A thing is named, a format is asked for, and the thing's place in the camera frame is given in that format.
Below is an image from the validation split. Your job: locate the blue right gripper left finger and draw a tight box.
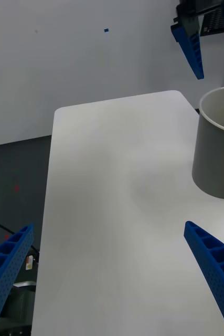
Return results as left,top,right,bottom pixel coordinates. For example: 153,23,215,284
0,223,35,336

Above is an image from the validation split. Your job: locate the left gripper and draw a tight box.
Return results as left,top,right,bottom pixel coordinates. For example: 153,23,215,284
170,0,224,80

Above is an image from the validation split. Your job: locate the black floor cable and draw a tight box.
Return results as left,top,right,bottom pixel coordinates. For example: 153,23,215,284
0,217,16,235

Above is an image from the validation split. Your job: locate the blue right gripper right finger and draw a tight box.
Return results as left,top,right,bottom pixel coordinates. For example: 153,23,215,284
184,220,224,336

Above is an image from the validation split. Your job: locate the grey plastic waste bin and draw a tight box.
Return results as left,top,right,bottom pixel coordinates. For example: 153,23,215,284
191,86,224,200

